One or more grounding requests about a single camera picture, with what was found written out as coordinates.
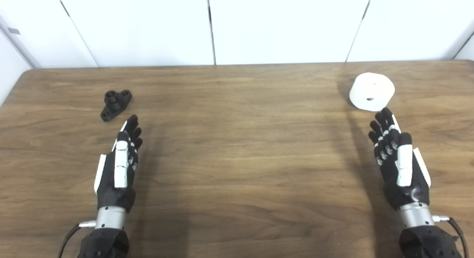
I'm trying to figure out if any black flanged holder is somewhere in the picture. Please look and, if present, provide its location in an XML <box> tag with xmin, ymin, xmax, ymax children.
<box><xmin>100</xmin><ymin>90</ymin><xmax>133</xmax><ymax>122</ymax></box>

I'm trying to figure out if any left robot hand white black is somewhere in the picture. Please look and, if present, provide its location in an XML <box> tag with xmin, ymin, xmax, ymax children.
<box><xmin>94</xmin><ymin>115</ymin><xmax>143</xmax><ymax>214</ymax></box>

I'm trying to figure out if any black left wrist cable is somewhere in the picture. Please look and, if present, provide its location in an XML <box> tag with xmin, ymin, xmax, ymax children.
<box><xmin>57</xmin><ymin>221</ymin><xmax>97</xmax><ymax>258</ymax></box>

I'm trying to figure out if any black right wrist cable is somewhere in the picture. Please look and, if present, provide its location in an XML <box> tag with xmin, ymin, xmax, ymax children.
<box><xmin>432</xmin><ymin>215</ymin><xmax>469</xmax><ymax>258</ymax></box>

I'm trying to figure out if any round white piece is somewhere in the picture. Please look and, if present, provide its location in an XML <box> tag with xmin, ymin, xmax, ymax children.
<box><xmin>349</xmin><ymin>72</ymin><xmax>395</xmax><ymax>112</ymax></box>

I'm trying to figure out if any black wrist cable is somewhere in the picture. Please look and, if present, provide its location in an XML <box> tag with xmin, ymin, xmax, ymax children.
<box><xmin>432</xmin><ymin>215</ymin><xmax>469</xmax><ymax>258</ymax></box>
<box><xmin>57</xmin><ymin>221</ymin><xmax>97</xmax><ymax>258</ymax></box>

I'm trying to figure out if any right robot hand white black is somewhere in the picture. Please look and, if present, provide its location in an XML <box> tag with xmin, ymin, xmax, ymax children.
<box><xmin>368</xmin><ymin>107</ymin><xmax>432</xmax><ymax>211</ymax></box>

